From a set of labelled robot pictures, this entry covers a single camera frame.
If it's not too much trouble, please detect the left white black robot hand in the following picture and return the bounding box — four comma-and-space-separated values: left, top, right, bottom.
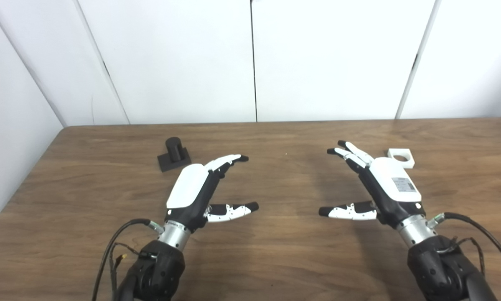
163, 154, 259, 233

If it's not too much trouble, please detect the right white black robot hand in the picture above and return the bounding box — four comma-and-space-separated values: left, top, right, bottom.
318, 140, 427, 230

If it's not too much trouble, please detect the white square piece with hole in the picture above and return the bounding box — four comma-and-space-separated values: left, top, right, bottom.
387, 148, 414, 169

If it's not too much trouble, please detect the black peg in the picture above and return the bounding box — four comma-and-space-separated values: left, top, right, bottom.
157, 137, 192, 173

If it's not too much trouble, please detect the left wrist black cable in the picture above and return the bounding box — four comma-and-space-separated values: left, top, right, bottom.
92, 219, 164, 301

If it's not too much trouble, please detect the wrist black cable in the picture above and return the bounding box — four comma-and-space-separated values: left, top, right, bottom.
428, 212, 501, 281
92, 219, 164, 301

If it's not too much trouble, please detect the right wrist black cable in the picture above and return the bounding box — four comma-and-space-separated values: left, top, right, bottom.
428, 212, 501, 281

